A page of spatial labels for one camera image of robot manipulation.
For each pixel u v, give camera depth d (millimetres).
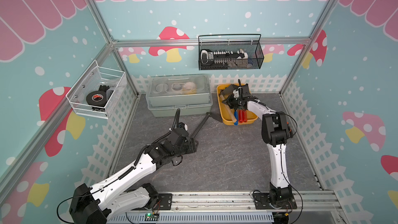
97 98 711
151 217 728
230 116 899
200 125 1004
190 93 924
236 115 969
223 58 873
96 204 393
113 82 770
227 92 1146
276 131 633
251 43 896
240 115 969
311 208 727
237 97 909
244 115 966
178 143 578
